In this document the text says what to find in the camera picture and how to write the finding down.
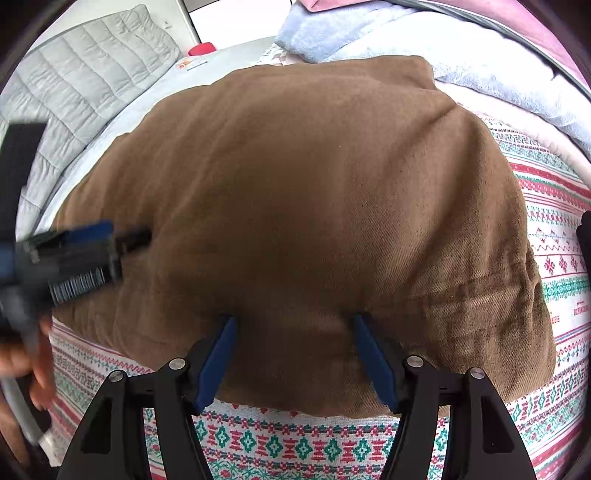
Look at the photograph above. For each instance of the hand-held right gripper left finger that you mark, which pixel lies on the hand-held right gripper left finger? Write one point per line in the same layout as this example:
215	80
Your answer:
214	364

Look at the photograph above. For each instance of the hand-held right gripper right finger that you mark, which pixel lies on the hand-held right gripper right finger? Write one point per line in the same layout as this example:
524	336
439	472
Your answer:
374	364

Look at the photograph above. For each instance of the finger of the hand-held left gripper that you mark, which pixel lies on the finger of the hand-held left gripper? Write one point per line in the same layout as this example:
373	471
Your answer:
87	233

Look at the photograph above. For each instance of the brown coat with fur collar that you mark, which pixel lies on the brown coat with fur collar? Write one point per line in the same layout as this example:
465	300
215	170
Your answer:
300	221

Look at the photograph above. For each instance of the person's left forearm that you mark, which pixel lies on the person's left forearm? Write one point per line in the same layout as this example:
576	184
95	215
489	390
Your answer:
9	429

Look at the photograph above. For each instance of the person's left hand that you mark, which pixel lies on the person's left hand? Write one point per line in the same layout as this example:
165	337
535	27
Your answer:
39	360

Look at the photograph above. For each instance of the grey quilted headboard cushion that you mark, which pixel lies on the grey quilted headboard cushion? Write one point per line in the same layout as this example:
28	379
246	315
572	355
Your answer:
78	92

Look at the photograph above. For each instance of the small white packet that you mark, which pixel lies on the small white packet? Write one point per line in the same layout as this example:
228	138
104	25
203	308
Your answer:
191	63

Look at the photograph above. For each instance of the patterned knit blanket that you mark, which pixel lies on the patterned knit blanket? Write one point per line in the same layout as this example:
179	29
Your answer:
545	258

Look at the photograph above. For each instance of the small red object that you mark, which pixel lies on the small red object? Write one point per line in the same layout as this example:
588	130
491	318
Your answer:
202	49

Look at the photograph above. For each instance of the black puffer jacket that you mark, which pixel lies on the black puffer jacket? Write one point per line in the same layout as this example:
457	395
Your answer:
585	249

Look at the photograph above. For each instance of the white and grey wardrobe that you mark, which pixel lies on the white and grey wardrobe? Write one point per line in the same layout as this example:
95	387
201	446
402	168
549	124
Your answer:
221	21

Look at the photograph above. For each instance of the light blue fleece blanket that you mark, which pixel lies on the light blue fleece blanket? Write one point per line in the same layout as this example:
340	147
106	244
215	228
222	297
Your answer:
415	46

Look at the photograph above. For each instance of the pile of pink blue blankets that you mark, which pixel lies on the pile of pink blue blankets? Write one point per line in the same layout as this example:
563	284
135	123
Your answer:
521	27

